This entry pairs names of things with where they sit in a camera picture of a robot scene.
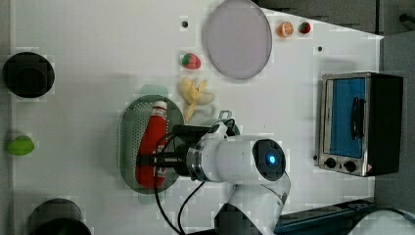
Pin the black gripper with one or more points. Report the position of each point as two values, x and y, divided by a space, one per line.
176 160

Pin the red felt ketchup bottle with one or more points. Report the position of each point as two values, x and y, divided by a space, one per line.
152 140

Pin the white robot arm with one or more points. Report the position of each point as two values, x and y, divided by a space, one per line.
254 165

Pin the green oval strainer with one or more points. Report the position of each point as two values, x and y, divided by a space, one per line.
131 128

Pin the yellow toy peeled banana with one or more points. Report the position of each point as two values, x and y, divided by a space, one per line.
194 95

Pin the red toy strawberry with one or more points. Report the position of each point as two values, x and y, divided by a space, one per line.
191 62
305 28

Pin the black cylinder lower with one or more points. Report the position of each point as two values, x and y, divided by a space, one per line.
57 217

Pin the black cylinder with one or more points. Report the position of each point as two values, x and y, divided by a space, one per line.
28 75
57 217

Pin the grey round plate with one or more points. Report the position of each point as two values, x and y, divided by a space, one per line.
238 39

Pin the green toy lime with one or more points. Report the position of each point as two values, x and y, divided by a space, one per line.
21 146

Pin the orange slice toy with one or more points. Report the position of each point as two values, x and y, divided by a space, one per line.
285 29

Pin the black cylinder upper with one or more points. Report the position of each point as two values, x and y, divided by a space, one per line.
28 75

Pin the silver toaster oven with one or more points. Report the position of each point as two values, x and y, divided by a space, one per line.
360 123

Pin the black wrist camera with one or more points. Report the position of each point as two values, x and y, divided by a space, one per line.
190 133

